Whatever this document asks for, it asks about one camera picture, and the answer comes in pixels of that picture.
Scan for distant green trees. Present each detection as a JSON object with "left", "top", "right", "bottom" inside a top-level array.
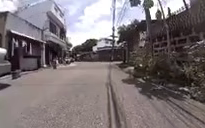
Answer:
[{"left": 71, "top": 38, "right": 99, "bottom": 56}]

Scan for utility pole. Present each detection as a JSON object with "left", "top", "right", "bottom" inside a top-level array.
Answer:
[{"left": 110, "top": 0, "right": 118, "bottom": 62}]

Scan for palm tree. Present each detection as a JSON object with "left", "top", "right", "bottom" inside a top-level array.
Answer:
[{"left": 129, "top": 0, "right": 156, "bottom": 58}]

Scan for white multi-storey building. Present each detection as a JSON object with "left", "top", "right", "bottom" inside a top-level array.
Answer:
[{"left": 15, "top": 0, "right": 71, "bottom": 67}]

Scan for distant white building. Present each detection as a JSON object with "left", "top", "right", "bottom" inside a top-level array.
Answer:
[{"left": 91, "top": 37, "right": 120, "bottom": 53}]

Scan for brick wall with openings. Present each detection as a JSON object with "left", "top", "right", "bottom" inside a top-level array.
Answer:
[{"left": 150, "top": 0, "right": 205, "bottom": 58}]

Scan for low grey house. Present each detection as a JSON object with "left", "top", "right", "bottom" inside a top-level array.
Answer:
[{"left": 0, "top": 11, "right": 47, "bottom": 72}]

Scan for bushes along wall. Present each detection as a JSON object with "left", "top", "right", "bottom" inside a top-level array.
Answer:
[{"left": 129, "top": 39, "right": 205, "bottom": 103}]

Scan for overhead wires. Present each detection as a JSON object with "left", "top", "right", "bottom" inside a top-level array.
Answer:
[{"left": 109, "top": 0, "right": 148, "bottom": 28}]

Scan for dark boundary wall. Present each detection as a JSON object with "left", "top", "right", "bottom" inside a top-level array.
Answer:
[{"left": 77, "top": 47, "right": 126, "bottom": 63}]

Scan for grey concrete road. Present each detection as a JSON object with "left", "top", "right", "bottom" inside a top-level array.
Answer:
[{"left": 0, "top": 60, "right": 205, "bottom": 128}]

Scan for person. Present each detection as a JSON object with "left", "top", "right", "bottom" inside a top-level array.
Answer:
[{"left": 51, "top": 55, "right": 60, "bottom": 70}]

